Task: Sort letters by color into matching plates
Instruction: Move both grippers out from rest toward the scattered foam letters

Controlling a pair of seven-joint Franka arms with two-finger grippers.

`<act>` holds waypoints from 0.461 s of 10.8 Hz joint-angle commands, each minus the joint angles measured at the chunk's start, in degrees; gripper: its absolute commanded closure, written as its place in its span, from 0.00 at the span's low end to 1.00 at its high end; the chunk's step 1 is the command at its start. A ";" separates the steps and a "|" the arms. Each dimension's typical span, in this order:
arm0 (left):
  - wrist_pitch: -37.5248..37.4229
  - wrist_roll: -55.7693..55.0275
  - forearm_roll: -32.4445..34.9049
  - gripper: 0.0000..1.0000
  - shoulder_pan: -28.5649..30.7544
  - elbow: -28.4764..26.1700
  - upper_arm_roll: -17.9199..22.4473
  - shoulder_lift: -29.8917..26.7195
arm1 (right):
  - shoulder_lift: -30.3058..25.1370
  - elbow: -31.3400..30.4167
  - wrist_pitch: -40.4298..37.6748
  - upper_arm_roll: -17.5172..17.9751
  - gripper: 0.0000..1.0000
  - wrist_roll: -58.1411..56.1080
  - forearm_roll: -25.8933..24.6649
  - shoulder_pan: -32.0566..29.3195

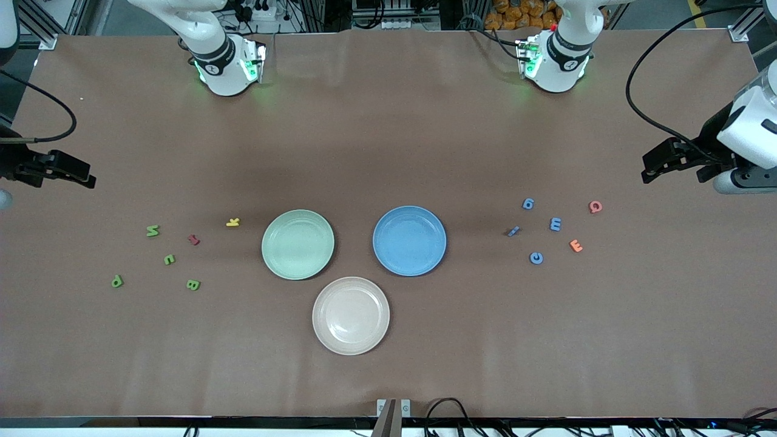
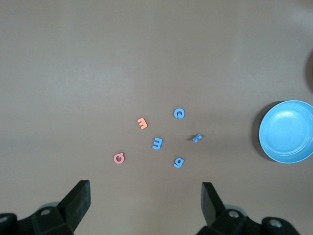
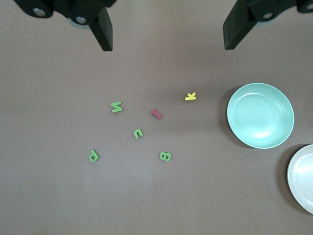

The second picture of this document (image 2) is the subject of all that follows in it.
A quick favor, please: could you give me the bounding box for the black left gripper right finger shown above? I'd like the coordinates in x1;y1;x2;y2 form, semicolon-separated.
195;182;301;235

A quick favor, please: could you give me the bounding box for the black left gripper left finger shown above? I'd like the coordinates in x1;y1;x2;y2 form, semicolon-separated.
0;180;91;235

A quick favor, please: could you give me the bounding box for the blue foam letter E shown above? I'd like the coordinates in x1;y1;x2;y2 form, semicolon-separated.
152;137;164;150

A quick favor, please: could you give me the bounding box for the pink foam letter Q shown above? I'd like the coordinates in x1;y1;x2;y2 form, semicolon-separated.
113;152;126;165

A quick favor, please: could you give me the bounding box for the blue plate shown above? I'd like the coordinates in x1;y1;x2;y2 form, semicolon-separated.
258;99;313;164

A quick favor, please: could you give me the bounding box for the orange foam letter E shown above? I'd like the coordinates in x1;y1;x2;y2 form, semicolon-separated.
136;117;149;130

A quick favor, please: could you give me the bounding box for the brown table cover mat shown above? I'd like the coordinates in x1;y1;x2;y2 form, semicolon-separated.
0;0;313;235

